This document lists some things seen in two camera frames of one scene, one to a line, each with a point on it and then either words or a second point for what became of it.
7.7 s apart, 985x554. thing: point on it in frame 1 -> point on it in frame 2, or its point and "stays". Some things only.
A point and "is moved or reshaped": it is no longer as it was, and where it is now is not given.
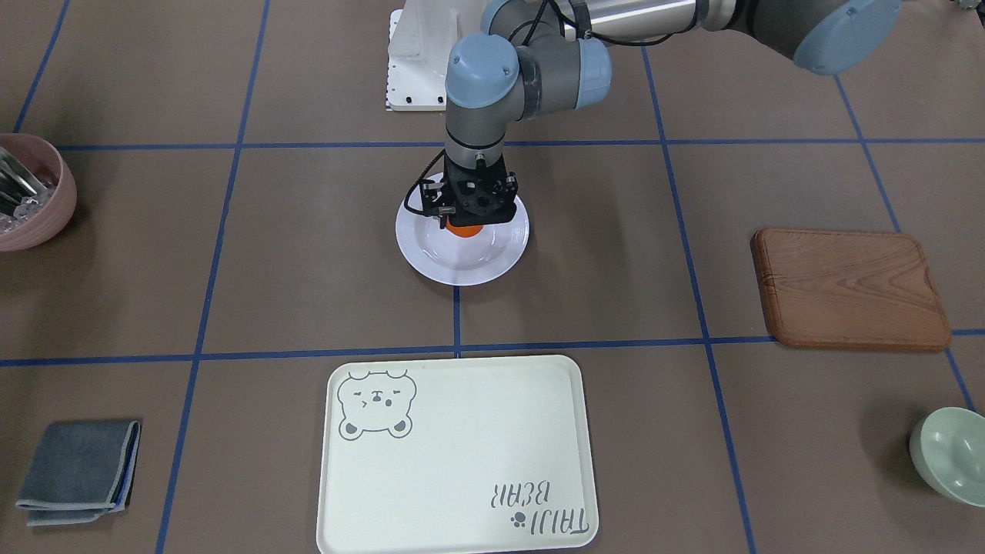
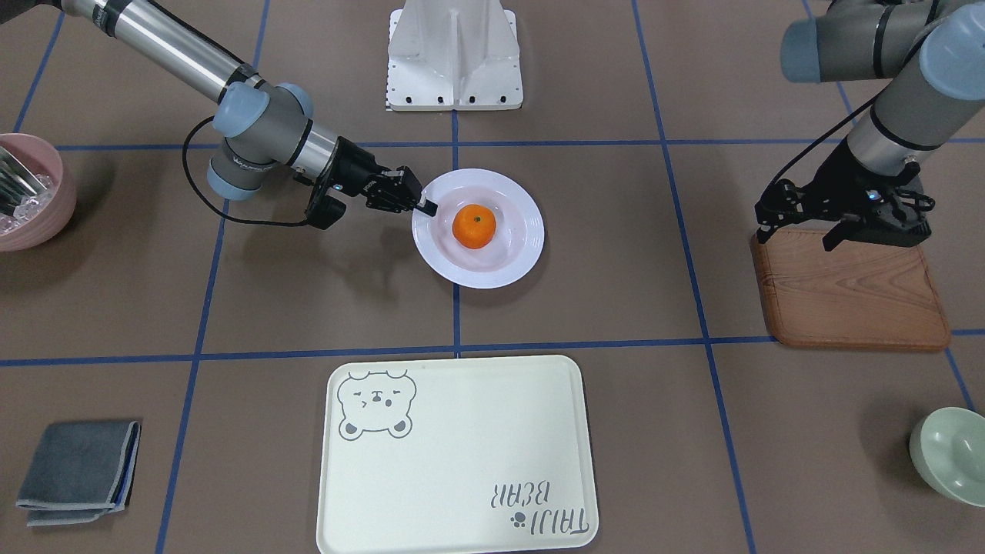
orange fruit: [464, 231] is moved or reshaped
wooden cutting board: [848, 289] stays
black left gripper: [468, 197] -> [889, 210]
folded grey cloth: [79, 470] stays
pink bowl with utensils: [38, 192] stays
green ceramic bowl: [947, 450] stays
